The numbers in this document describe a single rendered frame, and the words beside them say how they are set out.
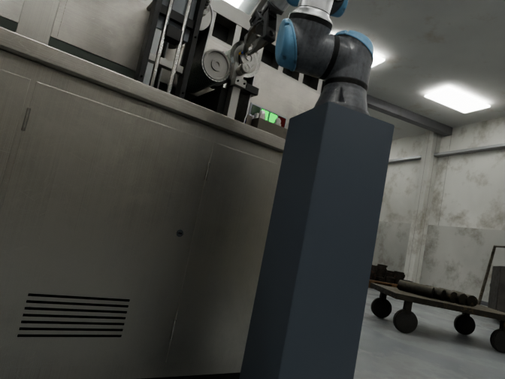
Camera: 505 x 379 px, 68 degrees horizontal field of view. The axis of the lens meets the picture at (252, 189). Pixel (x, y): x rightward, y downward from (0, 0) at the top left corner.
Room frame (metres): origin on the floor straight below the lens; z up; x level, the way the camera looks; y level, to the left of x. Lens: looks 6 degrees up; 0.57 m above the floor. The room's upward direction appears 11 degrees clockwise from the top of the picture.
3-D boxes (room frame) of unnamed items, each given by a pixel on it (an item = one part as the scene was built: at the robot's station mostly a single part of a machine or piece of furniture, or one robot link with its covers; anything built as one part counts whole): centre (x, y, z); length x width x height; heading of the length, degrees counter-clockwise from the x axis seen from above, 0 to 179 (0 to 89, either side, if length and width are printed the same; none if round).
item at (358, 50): (0.97, -0.18, 1.07); 0.13 x 0.12 x 0.14; 102
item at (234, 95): (1.42, 0.14, 1.05); 0.06 x 0.05 x 0.31; 34
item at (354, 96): (0.97, -0.19, 0.95); 0.15 x 0.15 x 0.10
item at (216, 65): (1.51, 0.30, 1.18); 0.26 x 0.12 x 0.12; 34
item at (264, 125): (1.71, 0.08, 1.00); 0.40 x 0.16 x 0.06; 34
